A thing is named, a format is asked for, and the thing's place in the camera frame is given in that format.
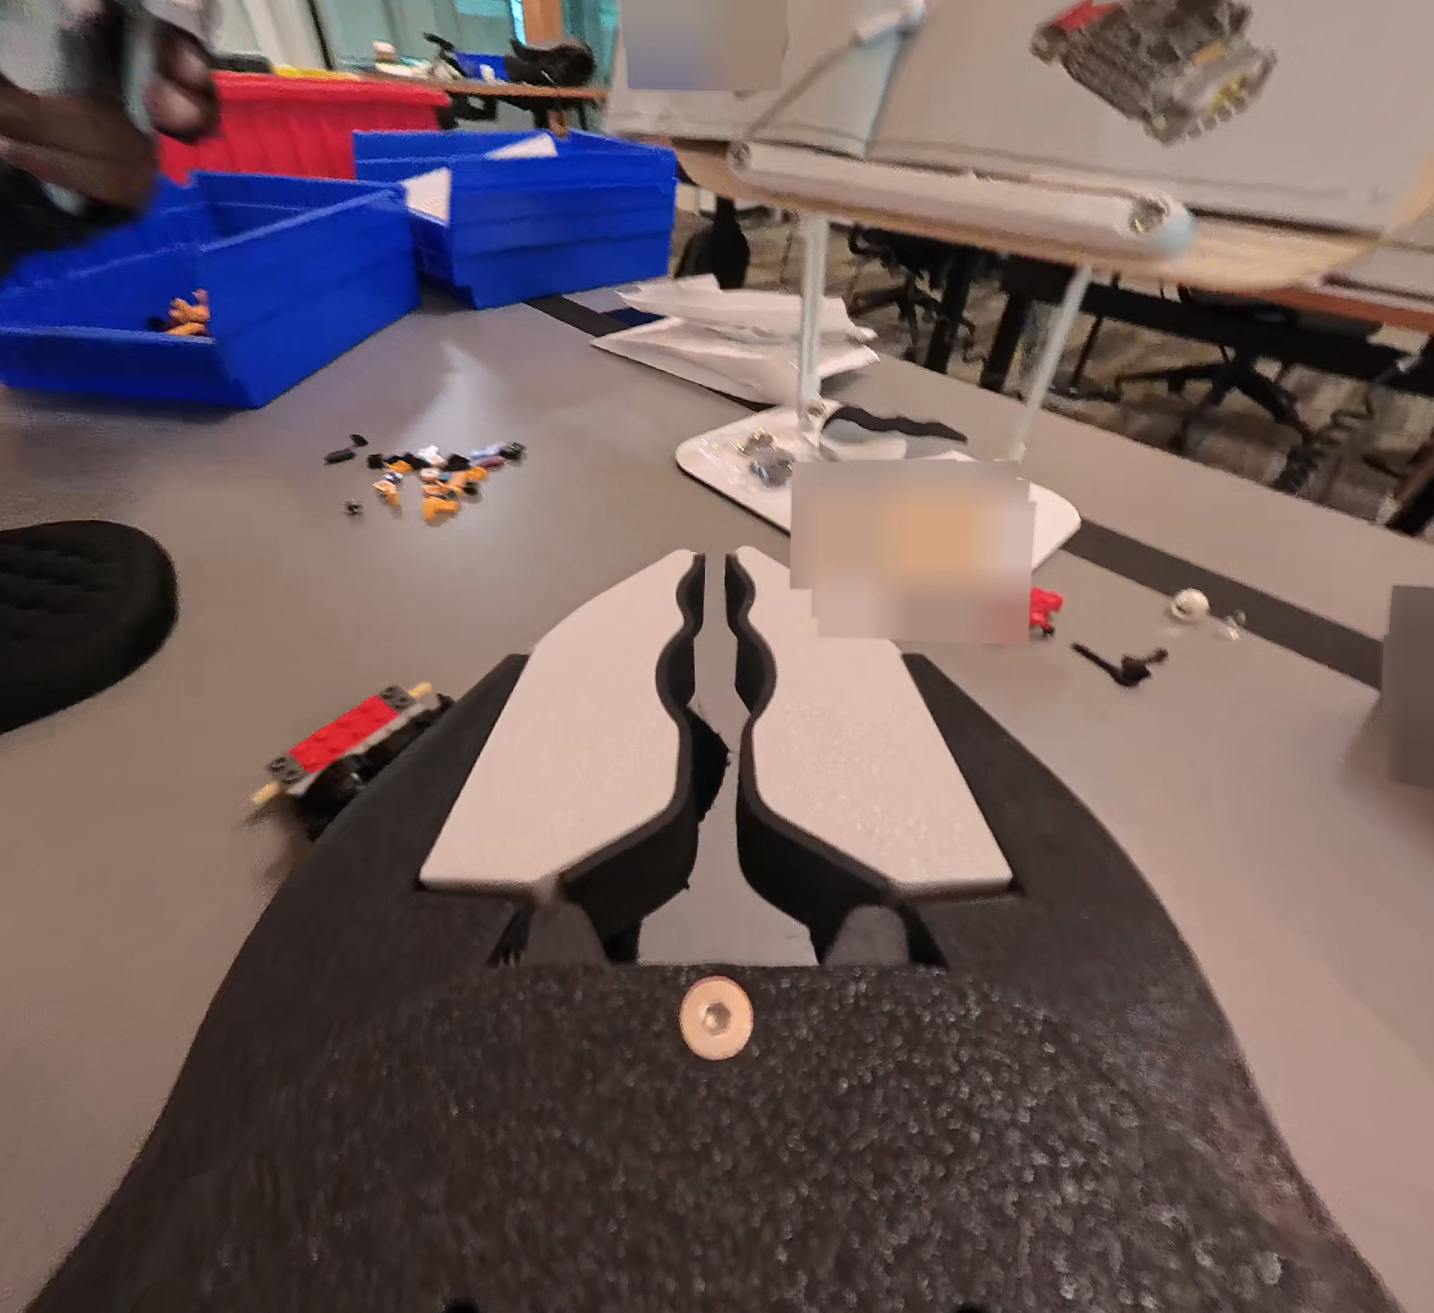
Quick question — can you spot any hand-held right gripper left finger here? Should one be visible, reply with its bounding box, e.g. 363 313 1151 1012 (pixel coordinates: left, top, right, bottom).
420 548 732 947

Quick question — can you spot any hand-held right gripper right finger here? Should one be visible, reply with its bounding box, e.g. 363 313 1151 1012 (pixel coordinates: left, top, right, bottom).
723 545 1017 958

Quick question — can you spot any toy brick car chassis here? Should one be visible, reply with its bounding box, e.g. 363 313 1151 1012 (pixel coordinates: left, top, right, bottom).
251 679 455 845

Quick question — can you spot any pile of small toy bricks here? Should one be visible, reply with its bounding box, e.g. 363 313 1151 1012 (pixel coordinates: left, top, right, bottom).
325 434 528 524

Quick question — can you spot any grey desk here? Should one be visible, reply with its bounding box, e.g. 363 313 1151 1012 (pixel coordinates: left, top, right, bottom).
0 288 1434 1313

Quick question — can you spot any long wooden office desk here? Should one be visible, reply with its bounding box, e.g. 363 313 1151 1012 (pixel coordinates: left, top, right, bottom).
985 254 1434 407

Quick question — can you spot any person's left hand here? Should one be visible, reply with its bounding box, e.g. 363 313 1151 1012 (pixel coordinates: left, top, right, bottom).
0 33 223 217

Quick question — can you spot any red storage bin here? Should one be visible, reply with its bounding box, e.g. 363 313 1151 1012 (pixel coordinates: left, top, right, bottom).
156 69 449 185

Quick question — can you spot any black toy axle part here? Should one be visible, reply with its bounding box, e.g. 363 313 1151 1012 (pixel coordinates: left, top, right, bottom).
1069 641 1169 687

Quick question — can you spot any clear plastic parts bag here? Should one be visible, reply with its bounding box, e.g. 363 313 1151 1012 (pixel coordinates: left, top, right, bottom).
733 428 800 491

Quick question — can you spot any grey black-edged plastic part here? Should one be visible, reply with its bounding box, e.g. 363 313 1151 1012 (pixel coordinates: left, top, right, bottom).
822 404 967 464

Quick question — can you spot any blue storage bin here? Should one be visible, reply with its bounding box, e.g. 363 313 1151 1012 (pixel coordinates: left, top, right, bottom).
0 173 422 410

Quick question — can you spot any black tape strip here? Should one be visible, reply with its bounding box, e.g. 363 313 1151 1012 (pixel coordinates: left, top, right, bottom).
524 291 1390 690

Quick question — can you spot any wooden side table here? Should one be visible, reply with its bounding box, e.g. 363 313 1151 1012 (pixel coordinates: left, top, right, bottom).
369 75 611 133

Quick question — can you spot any black office chair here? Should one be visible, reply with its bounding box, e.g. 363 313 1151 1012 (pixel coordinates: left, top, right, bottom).
1164 321 1419 464
845 224 965 373

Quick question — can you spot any black backpack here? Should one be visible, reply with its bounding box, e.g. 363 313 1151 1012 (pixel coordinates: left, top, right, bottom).
670 212 754 291

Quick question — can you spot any black quilted pad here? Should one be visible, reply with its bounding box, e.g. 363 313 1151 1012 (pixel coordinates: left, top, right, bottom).
0 519 181 738

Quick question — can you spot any book stand with white base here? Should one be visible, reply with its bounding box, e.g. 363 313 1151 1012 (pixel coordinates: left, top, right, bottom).
672 131 1434 569

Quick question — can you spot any open instruction booklet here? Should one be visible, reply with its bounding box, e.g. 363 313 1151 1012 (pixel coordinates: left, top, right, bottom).
605 0 1434 239

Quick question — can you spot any black camera bag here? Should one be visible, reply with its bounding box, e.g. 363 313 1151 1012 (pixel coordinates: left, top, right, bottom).
504 38 598 87

